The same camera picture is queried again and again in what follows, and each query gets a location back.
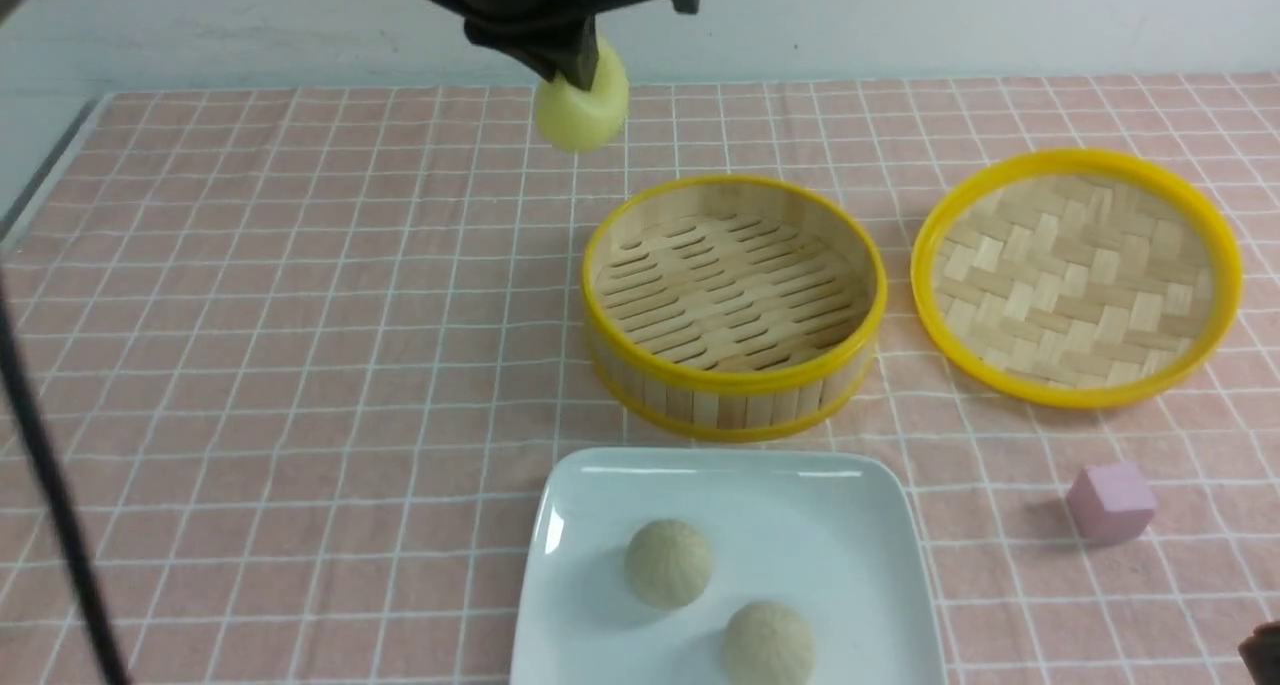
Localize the yellow-rimmed bamboo steamer basket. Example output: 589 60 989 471
580 175 888 443

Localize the beige steamed bun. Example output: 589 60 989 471
719 600 817 684
623 519 716 611

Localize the yellow steamed bun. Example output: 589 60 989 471
532 38 630 155

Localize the pink cube block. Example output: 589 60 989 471
1065 461 1158 545

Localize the pink checkered tablecloth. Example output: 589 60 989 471
3 73 1279 684

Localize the white square plate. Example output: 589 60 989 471
509 447 948 684

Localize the yellow-rimmed woven steamer lid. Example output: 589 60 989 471
910 149 1244 410

